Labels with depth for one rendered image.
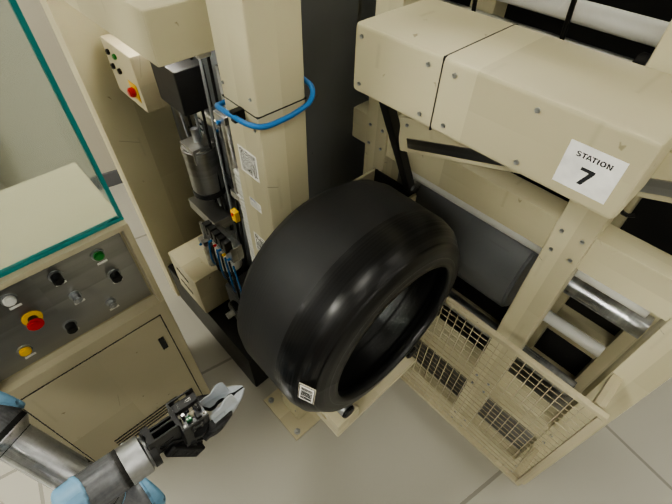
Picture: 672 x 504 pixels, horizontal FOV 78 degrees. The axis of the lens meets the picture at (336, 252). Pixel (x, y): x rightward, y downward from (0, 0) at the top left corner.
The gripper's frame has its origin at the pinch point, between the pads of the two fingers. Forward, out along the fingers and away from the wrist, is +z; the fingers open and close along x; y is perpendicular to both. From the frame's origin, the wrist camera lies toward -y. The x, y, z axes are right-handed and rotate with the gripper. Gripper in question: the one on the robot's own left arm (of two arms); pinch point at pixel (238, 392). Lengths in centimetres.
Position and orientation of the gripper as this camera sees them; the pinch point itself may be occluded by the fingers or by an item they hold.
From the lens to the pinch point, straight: 98.3
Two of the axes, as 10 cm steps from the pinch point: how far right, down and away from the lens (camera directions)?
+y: 1.0, -7.3, -6.8
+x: -6.8, -5.5, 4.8
